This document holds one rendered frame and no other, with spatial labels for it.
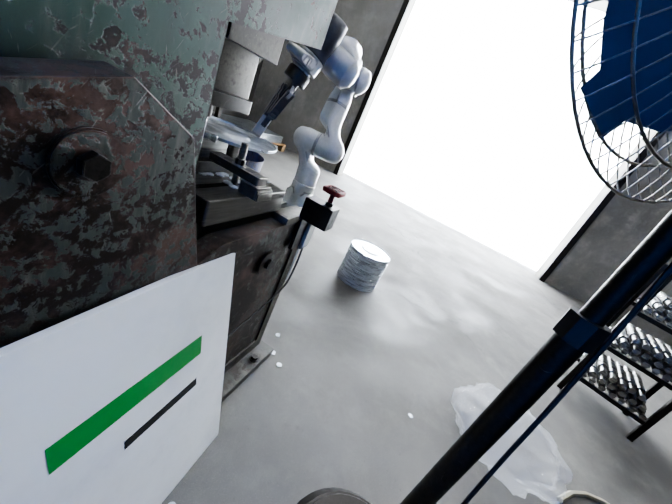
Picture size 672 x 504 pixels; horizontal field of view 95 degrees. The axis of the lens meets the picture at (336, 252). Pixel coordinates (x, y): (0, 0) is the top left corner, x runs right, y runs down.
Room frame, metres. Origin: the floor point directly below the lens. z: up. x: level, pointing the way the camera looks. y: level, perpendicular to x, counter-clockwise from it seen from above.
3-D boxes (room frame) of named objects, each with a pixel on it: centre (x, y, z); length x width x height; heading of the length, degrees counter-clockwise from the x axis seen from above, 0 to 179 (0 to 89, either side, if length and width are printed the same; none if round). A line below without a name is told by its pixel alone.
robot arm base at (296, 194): (1.56, 0.29, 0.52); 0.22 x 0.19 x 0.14; 176
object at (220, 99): (0.75, 0.46, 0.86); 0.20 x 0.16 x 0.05; 77
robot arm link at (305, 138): (1.52, 0.33, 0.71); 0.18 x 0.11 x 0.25; 87
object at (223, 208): (0.75, 0.45, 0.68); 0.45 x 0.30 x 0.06; 77
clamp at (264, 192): (0.71, 0.29, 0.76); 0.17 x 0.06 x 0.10; 77
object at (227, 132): (0.88, 0.42, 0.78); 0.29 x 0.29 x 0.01
